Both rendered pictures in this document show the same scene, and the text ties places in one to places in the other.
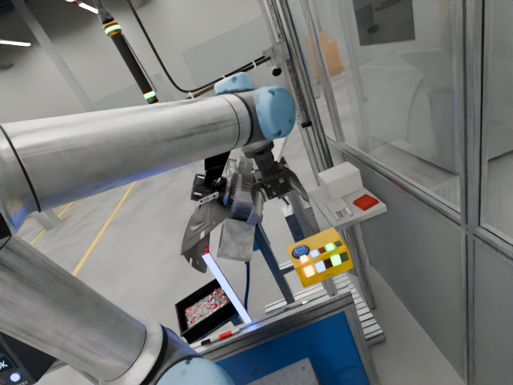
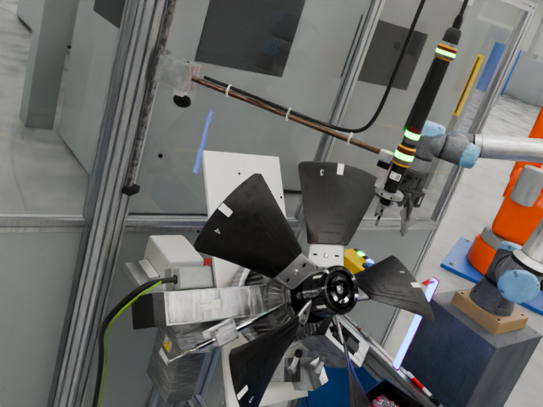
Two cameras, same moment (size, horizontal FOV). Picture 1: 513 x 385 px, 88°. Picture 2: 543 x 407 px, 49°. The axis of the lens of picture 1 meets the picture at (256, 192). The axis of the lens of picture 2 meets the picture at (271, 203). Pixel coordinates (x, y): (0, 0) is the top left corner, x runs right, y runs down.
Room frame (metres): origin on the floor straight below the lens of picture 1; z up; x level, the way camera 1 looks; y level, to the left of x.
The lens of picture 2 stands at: (2.10, 1.03, 1.86)
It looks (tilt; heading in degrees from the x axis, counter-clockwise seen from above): 21 degrees down; 227
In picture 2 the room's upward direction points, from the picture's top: 18 degrees clockwise
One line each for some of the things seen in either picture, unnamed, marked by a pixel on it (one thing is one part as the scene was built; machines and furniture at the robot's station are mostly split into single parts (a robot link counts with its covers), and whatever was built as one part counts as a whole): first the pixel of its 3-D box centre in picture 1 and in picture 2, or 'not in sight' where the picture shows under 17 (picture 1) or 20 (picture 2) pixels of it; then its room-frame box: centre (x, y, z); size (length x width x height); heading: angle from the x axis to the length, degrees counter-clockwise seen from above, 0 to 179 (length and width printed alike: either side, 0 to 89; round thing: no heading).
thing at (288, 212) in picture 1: (301, 222); (176, 357); (1.18, -0.16, 0.73); 0.15 x 0.09 x 0.22; 87
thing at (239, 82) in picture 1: (239, 104); (427, 140); (0.58, -0.04, 1.53); 0.09 x 0.08 x 0.11; 129
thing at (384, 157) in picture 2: not in sight; (391, 175); (0.98, 0.18, 1.50); 0.09 x 0.07 x 0.10; 122
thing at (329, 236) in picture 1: (319, 258); (355, 273); (0.60, -0.09, 1.02); 0.16 x 0.10 x 0.11; 87
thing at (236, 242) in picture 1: (236, 240); (332, 341); (0.92, 0.16, 0.98); 0.20 x 0.16 x 0.20; 87
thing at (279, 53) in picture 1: (277, 53); (176, 72); (1.31, -0.34, 1.54); 0.10 x 0.07 x 0.08; 122
